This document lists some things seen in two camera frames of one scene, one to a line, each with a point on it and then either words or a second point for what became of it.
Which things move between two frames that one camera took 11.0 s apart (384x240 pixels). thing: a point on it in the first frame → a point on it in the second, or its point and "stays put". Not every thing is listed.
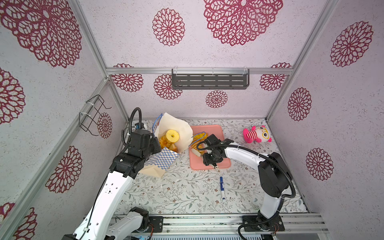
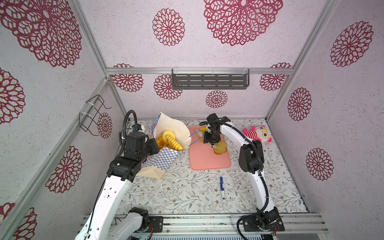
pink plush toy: [259, 135] stays put
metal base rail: [304, 223] stays put
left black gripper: [153, 141] stays put
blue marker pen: [222, 188] stays put
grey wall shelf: [210, 78] stays put
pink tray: [196, 162] stays put
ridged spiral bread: [194, 144] → [169, 137]
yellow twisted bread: [198, 137] → [203, 129]
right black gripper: [206, 160] → [206, 138]
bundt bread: [172, 135] → [161, 142]
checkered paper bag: [157, 164] stays put
